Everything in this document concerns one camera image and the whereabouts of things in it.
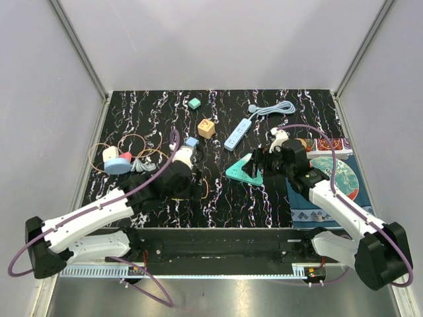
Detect orange charging cable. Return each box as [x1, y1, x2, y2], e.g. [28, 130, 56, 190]
[135, 148, 210, 201]

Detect round blue power strip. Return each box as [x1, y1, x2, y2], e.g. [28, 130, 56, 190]
[104, 157, 132, 175]

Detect round strip cable and plug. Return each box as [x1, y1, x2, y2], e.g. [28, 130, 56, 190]
[130, 157, 157, 173]

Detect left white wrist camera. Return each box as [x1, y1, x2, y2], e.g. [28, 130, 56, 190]
[171, 145, 196, 170]

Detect wooden cube charger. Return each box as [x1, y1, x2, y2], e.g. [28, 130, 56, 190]
[198, 119, 215, 139]

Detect green cube charger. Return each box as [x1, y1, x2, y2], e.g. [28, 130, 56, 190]
[188, 98, 201, 110]

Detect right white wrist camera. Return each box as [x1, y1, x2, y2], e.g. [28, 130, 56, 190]
[268, 127, 289, 153]

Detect orange cup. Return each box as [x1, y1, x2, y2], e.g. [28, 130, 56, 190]
[296, 138, 307, 149]

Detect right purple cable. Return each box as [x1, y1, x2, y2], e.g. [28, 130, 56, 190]
[276, 123, 415, 287]

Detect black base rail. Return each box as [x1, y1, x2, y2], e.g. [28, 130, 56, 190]
[64, 227, 381, 265]

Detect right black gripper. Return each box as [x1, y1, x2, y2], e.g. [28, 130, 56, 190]
[241, 146, 293, 179]

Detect red and green plate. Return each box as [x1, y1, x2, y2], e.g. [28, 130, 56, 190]
[310, 157, 360, 200]

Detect white cube charger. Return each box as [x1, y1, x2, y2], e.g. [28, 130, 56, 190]
[102, 146, 120, 162]

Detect pink charging cable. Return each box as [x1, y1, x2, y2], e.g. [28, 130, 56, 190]
[88, 131, 163, 172]

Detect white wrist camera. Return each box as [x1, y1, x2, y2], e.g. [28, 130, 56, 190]
[268, 127, 289, 153]
[171, 145, 196, 170]

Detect light blue coiled cable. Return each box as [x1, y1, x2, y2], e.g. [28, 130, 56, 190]
[248, 100, 296, 123]

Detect aluminium post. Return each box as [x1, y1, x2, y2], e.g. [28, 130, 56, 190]
[48, 0, 111, 102]
[334, 0, 397, 100]

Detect blue cube charger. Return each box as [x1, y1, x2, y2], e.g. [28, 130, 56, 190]
[184, 137, 199, 148]

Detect teal triangular power strip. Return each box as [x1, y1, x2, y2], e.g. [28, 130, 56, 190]
[225, 153, 263, 186]

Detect blue placemat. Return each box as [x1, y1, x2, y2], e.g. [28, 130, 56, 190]
[286, 155, 374, 229]

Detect left aluminium post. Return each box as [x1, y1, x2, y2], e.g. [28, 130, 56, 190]
[48, 0, 111, 102]

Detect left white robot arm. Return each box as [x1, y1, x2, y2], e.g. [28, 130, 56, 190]
[25, 160, 203, 279]

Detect pink plug adapter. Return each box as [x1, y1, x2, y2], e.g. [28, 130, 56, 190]
[119, 152, 132, 162]

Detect right aluminium post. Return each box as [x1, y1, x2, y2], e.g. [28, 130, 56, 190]
[334, 0, 397, 100]

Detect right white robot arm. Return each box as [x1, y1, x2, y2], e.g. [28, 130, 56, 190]
[243, 139, 414, 291]

